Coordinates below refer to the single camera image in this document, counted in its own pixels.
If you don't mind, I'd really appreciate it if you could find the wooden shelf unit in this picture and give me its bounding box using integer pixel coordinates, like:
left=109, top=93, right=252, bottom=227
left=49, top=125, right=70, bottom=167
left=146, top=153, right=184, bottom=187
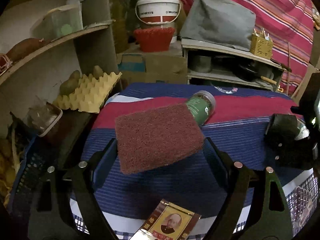
left=0, top=0, right=121, bottom=107

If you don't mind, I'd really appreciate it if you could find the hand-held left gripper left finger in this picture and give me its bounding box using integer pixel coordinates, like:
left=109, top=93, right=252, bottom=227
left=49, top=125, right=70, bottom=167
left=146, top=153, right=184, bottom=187
left=28, top=138, right=118, bottom=240

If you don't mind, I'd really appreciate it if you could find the blue plastic crate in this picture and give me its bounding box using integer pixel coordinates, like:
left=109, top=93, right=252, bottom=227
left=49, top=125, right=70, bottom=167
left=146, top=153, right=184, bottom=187
left=4, top=134, right=52, bottom=214

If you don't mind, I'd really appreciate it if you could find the sweet potato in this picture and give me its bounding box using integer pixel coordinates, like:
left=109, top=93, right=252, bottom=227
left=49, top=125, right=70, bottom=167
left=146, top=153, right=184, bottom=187
left=5, top=37, right=48, bottom=62

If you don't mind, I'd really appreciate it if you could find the yellow chopstick holder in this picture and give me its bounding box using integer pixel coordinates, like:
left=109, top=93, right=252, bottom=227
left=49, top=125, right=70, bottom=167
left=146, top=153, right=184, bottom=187
left=250, top=28, right=275, bottom=60

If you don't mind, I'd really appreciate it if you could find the red plastic basket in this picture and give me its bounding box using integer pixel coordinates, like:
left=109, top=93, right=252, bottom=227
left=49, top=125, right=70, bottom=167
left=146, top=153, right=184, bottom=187
left=132, top=26, right=176, bottom=53

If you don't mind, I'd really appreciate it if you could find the striped blue red tablecloth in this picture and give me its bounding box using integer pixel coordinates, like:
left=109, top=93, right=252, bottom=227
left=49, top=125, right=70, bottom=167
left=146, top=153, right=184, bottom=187
left=69, top=82, right=318, bottom=240

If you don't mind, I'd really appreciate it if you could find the grey metal pot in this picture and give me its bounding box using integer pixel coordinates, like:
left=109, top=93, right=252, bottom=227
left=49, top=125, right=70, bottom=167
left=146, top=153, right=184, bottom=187
left=192, top=54, right=213, bottom=74

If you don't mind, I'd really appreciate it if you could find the clear pink-rimmed plastic tub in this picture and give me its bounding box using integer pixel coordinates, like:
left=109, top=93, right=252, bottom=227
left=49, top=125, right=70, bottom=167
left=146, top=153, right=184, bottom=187
left=27, top=102, right=63, bottom=137

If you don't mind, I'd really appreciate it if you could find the clear plastic storage box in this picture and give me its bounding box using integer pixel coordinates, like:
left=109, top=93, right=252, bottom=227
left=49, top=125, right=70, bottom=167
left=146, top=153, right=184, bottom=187
left=32, top=0, right=84, bottom=41

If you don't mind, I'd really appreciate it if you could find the cardboard box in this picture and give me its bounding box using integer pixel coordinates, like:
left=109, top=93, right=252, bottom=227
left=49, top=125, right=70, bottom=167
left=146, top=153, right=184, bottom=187
left=116, top=52, right=188, bottom=85

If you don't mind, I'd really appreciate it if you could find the yellow egg tray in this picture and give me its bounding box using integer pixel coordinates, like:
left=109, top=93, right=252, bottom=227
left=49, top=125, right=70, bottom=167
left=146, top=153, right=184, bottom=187
left=53, top=72, right=123, bottom=113

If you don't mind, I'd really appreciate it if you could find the reddish brown scouring pad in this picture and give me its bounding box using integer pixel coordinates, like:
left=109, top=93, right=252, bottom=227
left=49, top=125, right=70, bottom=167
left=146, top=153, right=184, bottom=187
left=114, top=103, right=206, bottom=175

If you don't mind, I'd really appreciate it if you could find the green labelled jar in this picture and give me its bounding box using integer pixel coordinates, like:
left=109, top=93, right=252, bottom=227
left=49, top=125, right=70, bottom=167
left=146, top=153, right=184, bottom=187
left=186, top=90, right=217, bottom=126

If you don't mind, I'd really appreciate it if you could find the large potato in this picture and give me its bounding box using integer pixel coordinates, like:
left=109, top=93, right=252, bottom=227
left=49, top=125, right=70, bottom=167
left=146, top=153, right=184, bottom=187
left=59, top=69, right=82, bottom=96

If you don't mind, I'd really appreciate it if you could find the black pan wooden handle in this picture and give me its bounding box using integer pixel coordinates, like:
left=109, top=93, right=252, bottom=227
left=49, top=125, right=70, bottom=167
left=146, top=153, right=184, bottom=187
left=232, top=59, right=278, bottom=85

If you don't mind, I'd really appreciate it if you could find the pink striped cloth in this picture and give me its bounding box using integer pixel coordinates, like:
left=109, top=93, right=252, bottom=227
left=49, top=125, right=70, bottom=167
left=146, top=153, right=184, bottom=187
left=172, top=0, right=315, bottom=96

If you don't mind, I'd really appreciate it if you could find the grey cloth cover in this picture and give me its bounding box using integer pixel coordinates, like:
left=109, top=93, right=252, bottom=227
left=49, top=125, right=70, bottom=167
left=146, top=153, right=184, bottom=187
left=179, top=0, right=257, bottom=52

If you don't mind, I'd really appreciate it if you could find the small potato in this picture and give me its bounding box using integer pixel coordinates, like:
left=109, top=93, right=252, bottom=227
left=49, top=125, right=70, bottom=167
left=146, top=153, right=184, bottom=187
left=93, top=65, right=104, bottom=79

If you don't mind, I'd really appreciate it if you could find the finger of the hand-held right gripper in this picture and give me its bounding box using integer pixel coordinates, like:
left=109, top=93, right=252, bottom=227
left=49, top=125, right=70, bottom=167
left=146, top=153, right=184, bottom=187
left=264, top=113, right=313, bottom=170

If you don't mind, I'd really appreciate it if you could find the white red plastic bucket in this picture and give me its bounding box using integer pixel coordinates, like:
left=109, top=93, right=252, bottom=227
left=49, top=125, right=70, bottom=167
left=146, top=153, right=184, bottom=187
left=134, top=0, right=182, bottom=27

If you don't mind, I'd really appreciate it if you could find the low white shelf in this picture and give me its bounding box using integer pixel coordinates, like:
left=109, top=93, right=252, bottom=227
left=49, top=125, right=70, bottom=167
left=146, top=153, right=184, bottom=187
left=181, top=38, right=287, bottom=92

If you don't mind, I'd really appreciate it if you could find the yellow red portrait box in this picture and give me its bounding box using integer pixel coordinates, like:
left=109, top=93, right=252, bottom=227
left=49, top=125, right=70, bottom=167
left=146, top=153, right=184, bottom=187
left=129, top=198, right=202, bottom=240

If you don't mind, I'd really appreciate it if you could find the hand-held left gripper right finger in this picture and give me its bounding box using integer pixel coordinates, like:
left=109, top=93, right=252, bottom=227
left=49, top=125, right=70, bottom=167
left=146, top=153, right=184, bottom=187
left=202, top=137, right=293, bottom=240

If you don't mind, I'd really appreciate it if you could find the pile of yellow potatoes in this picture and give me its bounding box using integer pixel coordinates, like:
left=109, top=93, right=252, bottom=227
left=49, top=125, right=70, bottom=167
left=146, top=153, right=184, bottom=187
left=0, top=136, right=22, bottom=202

